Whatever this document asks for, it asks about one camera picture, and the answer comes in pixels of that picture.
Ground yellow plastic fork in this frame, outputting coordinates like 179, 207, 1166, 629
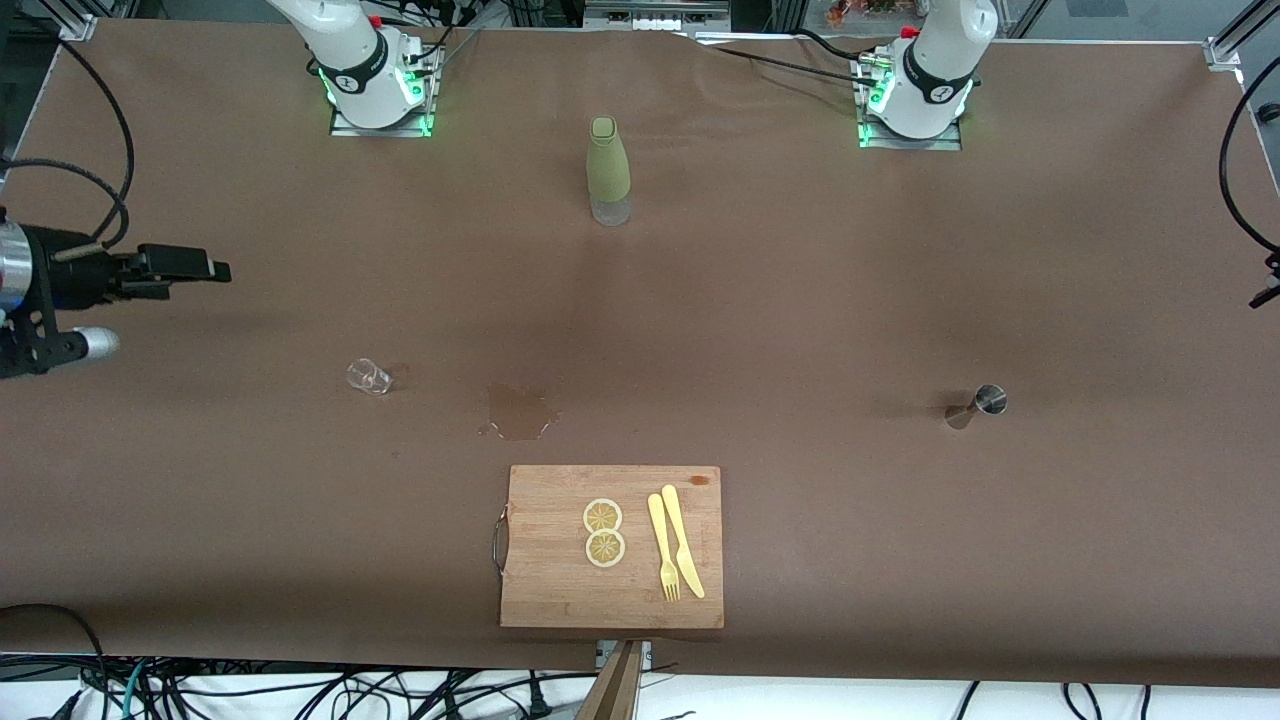
647, 493, 682, 603

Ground spilled liquid puddle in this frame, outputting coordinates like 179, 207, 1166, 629
480, 383, 561, 442

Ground grey equipment box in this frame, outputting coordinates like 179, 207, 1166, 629
583, 0, 733, 31

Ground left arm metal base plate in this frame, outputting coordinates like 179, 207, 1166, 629
855, 55, 963, 151

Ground yellow plastic knife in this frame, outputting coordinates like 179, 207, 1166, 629
661, 484, 706, 599

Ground small metal bracket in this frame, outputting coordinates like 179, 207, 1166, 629
597, 640, 653, 673

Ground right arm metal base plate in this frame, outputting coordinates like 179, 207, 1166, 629
330, 45, 443, 138

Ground steel jigger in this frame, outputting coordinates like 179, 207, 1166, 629
945, 384, 1008, 430

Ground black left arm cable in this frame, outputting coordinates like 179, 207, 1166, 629
1218, 55, 1280, 256

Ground green sleeved glass bottle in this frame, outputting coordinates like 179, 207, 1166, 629
586, 116, 633, 228

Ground brown table cover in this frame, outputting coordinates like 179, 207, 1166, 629
0, 18, 1280, 691

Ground wooden bar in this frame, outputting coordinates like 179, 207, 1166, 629
575, 642, 643, 720

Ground wooden cutting board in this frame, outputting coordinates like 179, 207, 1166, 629
491, 464, 725, 630

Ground aluminium frame profile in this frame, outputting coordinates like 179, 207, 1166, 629
1203, 0, 1280, 71
55, 0, 101, 41

